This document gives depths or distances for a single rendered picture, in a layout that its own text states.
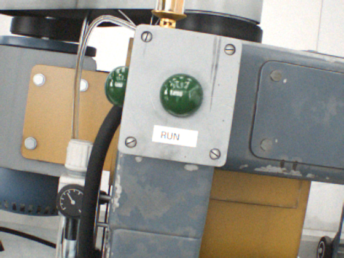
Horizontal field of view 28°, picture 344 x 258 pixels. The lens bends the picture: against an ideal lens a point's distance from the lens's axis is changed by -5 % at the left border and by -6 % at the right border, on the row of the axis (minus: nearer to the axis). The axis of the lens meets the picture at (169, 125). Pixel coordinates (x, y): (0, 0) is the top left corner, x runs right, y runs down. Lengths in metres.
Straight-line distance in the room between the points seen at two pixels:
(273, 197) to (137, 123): 0.35
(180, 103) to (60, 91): 0.46
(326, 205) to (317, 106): 5.49
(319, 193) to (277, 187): 5.20
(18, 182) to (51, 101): 0.13
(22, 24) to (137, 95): 0.52
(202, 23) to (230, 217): 0.28
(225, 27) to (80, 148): 0.21
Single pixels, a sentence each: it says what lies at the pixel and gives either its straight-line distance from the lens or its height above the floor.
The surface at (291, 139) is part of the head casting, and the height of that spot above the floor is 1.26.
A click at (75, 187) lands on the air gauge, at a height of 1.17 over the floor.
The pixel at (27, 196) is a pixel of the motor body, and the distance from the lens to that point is 0.97.
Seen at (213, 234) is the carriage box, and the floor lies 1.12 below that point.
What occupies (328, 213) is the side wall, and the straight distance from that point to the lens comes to 6.06.
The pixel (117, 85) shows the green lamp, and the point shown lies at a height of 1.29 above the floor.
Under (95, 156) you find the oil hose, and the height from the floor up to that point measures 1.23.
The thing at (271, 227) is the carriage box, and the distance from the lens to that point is 0.86.
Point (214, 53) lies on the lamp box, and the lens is 0.49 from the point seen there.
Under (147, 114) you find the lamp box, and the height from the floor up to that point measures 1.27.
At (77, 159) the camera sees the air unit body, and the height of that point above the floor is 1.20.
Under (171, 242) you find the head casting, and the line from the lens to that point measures 0.55.
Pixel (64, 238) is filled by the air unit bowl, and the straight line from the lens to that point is 0.77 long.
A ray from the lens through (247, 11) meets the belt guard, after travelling 0.67.
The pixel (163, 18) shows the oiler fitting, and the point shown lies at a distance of 0.57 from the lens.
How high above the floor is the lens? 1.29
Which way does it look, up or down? 3 degrees down
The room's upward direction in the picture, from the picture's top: 8 degrees clockwise
